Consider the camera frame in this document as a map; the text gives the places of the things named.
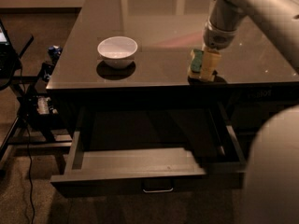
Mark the green and yellow sponge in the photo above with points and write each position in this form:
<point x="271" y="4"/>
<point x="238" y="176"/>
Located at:
<point x="195" y="65"/>

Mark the metal drawer handle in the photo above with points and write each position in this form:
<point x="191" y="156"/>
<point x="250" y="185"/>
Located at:
<point x="157" y="186"/>

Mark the open grey top drawer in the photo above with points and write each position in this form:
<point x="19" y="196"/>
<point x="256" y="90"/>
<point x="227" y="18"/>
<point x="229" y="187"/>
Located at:
<point x="149" y="168"/>

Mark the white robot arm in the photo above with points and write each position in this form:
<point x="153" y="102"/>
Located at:
<point x="271" y="182"/>

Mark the black side stand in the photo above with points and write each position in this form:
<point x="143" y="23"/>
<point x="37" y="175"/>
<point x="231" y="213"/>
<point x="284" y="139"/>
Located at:
<point x="30" y="126"/>

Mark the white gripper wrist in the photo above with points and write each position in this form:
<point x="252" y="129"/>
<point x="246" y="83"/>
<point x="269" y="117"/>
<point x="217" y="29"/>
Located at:
<point x="218" y="37"/>

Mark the white ceramic bowl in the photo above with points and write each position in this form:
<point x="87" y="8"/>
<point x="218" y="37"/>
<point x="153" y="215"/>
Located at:
<point x="118" y="52"/>

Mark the black laptop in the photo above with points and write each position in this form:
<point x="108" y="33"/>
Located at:
<point x="9" y="58"/>

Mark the dark cabinet with drawers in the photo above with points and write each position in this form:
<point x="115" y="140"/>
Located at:
<point x="267" y="109"/>

